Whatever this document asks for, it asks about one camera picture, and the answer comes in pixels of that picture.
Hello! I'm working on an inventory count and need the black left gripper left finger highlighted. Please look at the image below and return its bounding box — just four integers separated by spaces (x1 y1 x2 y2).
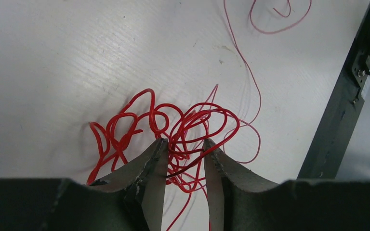
0 139 168 231

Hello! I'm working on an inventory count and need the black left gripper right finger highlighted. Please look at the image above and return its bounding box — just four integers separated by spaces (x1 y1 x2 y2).
203 139 370 231

